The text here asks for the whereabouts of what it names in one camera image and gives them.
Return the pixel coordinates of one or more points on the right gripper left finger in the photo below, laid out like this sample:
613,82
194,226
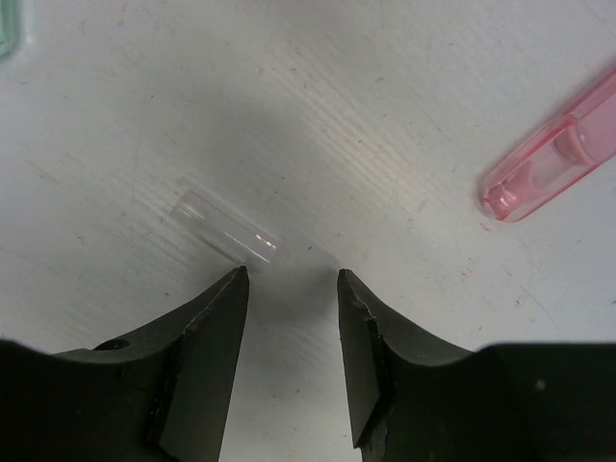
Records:
160,392

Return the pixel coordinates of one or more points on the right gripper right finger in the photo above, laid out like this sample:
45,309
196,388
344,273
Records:
413,396

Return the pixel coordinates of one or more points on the clear pen cap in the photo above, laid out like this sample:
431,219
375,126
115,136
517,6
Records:
223,227

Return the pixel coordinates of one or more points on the pink transparent highlighter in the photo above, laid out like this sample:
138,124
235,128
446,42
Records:
575,141

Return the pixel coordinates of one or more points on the green transparent highlighter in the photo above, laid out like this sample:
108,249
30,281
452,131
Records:
9,26

